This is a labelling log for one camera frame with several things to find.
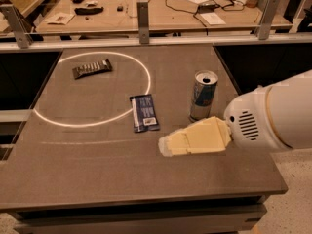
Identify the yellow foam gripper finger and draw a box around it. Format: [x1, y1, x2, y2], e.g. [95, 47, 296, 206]
[158, 117, 231, 157]

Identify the blue rxbar blueberry wrapper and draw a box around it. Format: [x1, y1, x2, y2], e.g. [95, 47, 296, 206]
[130, 94, 160, 133]

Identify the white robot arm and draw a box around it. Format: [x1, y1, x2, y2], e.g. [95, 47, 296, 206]
[158, 70, 312, 157]

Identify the red bull energy drink can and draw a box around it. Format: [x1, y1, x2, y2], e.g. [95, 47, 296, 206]
[189, 70, 218, 121]

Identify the white paper sheet right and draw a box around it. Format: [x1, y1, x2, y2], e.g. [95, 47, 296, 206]
[201, 12, 225, 25]

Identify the wooden background workbench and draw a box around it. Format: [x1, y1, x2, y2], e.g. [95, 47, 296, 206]
[34, 0, 293, 36]

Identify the dark brown snack bar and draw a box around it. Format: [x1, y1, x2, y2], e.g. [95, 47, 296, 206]
[72, 58, 113, 79]

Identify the black power adapter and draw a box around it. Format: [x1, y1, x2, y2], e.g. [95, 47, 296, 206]
[198, 3, 216, 14]

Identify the small black block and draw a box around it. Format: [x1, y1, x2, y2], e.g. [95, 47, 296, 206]
[117, 5, 124, 11]

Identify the black flat tool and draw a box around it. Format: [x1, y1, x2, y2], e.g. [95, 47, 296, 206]
[74, 7, 104, 16]

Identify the white paper card left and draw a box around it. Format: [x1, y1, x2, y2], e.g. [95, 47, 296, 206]
[45, 13, 74, 25]

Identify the metal guard rail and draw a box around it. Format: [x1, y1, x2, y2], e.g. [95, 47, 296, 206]
[0, 32, 312, 53]

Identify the black cable on workbench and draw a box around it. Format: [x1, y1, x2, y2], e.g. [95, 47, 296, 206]
[164, 0, 246, 28]

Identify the middle metal post bracket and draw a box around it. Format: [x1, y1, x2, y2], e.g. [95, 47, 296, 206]
[136, 1, 149, 44]

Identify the metal post bracket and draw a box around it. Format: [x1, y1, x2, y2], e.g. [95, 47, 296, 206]
[0, 4, 33, 49]
[136, 1, 149, 44]
[254, 0, 280, 40]

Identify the right metal post bracket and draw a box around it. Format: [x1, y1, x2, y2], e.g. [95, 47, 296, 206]
[254, 0, 280, 40]

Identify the left metal post bracket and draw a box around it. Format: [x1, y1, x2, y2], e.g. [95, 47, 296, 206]
[0, 4, 33, 49]

